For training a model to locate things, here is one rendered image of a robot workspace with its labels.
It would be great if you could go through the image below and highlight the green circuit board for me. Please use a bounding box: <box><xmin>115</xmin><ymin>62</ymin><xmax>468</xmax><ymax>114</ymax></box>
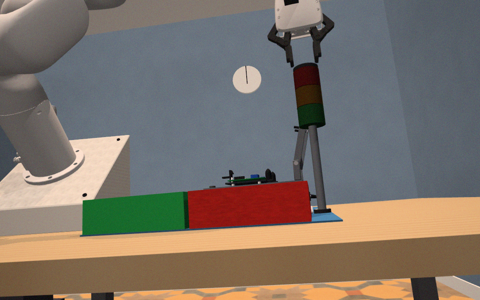
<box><xmin>228</xmin><ymin>174</ymin><xmax>266</xmax><ymax>182</ymax></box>

